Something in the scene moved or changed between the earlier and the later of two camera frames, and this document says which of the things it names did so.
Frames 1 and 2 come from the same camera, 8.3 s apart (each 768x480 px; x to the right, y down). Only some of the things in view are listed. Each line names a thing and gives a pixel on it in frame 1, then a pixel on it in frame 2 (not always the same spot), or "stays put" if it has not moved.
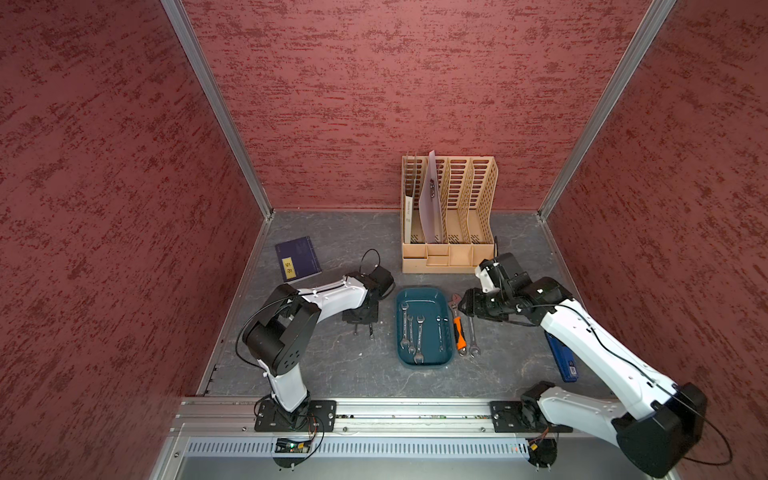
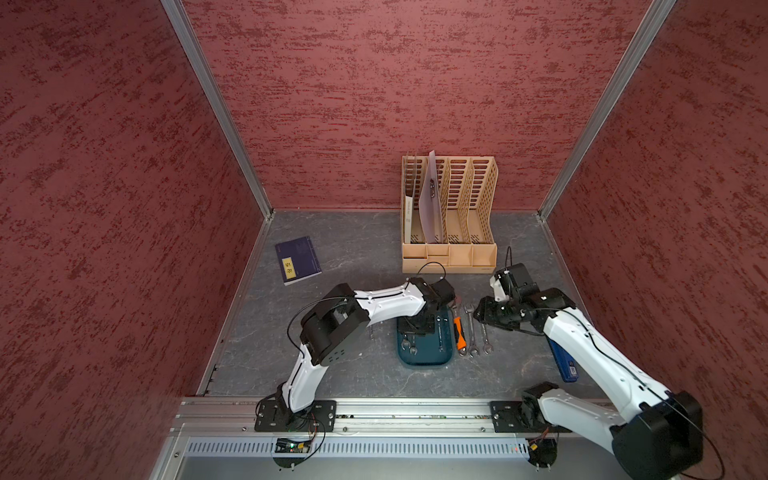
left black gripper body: [363, 315] to [417, 324]
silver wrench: [473, 346] stays put
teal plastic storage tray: [424, 327] stays put
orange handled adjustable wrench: [458, 328] stays put
